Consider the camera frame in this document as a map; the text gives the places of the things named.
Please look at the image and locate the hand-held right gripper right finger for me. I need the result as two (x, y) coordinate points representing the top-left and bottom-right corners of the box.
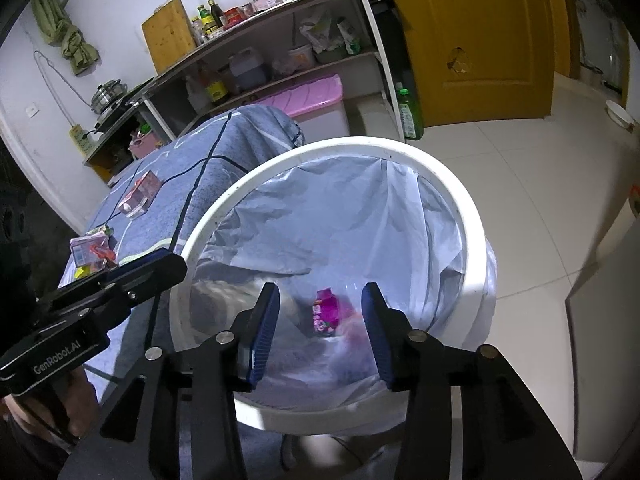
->
(361, 281), (583, 480)

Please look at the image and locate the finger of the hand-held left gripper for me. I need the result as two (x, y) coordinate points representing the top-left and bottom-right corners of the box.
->
(57, 249), (173, 307)
(35, 252), (189, 322)

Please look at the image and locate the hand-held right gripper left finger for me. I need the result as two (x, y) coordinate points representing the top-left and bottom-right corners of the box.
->
(57, 282), (281, 480)

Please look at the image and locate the red orange snack wrapper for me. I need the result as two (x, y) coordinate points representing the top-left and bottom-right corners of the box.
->
(87, 242), (118, 268)

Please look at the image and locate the purple white drink carton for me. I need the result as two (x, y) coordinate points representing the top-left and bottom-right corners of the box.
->
(69, 236), (110, 267)

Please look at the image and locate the pink snack wrapper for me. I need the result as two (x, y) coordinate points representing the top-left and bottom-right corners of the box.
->
(311, 287), (342, 336)

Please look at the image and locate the translucent white bin liner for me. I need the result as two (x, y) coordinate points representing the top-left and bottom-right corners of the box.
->
(190, 156), (498, 436)

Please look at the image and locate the white round trash bin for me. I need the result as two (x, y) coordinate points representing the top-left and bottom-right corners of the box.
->
(169, 136), (498, 436)

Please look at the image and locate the person's left forearm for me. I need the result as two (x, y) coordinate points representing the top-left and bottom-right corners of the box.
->
(0, 410), (81, 480)

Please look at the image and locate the person's left hand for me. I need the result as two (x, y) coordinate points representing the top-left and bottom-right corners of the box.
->
(0, 380), (101, 441)

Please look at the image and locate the small wooden side table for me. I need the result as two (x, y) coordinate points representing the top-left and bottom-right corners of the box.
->
(84, 105), (173, 183)

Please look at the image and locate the small pink box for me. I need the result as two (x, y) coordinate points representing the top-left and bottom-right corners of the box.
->
(129, 130), (163, 161)

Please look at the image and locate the yellow power strip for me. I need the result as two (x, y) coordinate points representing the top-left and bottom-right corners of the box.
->
(69, 125), (98, 157)

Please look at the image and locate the blue plaid tablecloth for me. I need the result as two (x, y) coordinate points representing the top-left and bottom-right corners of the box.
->
(82, 105), (306, 406)

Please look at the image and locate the black induction cooker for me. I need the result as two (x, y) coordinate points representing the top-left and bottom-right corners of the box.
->
(92, 102), (146, 131)

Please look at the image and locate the steel cooking pot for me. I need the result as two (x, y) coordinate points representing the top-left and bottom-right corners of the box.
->
(91, 78), (127, 113)

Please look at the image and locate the yellow label bottle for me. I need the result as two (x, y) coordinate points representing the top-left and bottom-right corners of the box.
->
(197, 62), (228, 106)

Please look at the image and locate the green plastic bottle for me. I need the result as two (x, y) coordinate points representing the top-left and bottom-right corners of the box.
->
(395, 82), (425, 142)

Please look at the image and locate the grey cabinet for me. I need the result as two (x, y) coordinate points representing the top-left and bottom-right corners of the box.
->
(565, 240), (640, 461)

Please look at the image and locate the green hanging cloth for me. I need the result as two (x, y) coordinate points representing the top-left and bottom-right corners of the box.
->
(31, 0), (100, 77)

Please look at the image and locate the storage box with pink lid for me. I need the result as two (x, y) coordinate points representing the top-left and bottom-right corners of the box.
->
(250, 74), (351, 146)

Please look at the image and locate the wooden cutting board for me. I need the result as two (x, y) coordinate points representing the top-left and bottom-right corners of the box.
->
(141, 0), (197, 76)

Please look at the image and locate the green cap sauce bottle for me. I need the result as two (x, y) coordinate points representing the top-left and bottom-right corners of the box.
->
(196, 4), (217, 36)

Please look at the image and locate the small white bucket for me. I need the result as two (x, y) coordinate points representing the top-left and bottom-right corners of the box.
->
(288, 44), (316, 68)

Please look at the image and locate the white open shelf unit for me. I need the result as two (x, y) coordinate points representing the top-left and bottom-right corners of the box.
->
(142, 0), (406, 146)

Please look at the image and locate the crumpled plastic bag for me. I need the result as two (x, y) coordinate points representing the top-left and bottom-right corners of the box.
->
(299, 12), (333, 53)

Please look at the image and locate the tall black flask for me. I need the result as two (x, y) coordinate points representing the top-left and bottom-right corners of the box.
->
(372, 0), (406, 91)

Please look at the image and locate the green white pouch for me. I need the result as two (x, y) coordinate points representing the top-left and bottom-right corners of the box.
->
(336, 17), (362, 56)

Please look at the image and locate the yellow wooden door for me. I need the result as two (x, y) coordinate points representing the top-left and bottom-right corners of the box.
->
(385, 0), (573, 128)

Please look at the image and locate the white bowl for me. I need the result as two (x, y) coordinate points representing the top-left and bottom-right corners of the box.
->
(605, 100), (638, 133)

